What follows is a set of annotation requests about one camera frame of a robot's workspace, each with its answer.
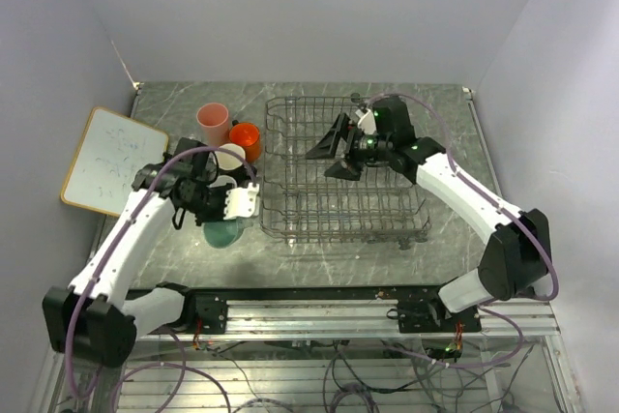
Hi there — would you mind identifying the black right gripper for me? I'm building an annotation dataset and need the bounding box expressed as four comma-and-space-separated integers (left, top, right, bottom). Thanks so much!
306, 114, 392, 181

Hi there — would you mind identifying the light blue printed mug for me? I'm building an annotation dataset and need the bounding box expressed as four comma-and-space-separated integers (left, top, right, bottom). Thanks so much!
209, 174, 238, 195

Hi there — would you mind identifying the mint green ceramic mug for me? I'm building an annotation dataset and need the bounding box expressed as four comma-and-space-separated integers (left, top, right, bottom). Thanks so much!
202, 219, 245, 249

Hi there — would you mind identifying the black glossy mug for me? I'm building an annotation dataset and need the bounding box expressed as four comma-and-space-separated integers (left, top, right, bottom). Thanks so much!
215, 143, 257, 184

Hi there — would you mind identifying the orange mug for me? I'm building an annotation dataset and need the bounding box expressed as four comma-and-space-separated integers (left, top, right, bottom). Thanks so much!
228, 121, 262, 162

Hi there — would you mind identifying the pink plastic cup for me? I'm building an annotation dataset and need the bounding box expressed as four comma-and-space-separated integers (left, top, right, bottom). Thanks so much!
196, 103, 230, 146

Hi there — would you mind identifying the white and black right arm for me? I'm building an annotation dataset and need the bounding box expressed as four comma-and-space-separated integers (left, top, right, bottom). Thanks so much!
306, 93, 559, 332

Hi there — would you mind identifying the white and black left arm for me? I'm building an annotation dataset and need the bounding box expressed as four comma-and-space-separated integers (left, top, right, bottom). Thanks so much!
43, 137, 225, 368

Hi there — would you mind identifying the yellow framed whiteboard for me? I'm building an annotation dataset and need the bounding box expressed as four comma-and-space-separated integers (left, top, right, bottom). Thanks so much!
60, 106, 169, 217

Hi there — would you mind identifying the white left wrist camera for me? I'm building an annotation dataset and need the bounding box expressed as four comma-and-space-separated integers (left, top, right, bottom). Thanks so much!
223, 183, 260, 221

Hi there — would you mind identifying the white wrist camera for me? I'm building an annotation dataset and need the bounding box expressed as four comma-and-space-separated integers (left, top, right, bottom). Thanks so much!
223, 183, 260, 221
355, 107, 376, 134

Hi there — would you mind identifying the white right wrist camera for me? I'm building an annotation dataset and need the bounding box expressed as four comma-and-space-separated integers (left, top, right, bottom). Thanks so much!
355, 107, 376, 134

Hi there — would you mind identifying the grey wire dish rack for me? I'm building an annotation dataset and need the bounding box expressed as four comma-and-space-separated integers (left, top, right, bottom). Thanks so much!
260, 93, 430, 250

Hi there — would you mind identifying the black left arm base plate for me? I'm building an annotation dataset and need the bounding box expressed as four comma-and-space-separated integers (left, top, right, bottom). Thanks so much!
137, 286, 228, 337

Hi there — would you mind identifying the aluminium mounting rail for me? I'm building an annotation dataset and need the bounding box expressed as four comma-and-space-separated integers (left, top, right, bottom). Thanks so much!
51, 299, 561, 340

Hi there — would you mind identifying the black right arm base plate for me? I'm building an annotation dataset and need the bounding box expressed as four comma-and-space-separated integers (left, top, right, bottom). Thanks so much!
386, 298, 482, 334

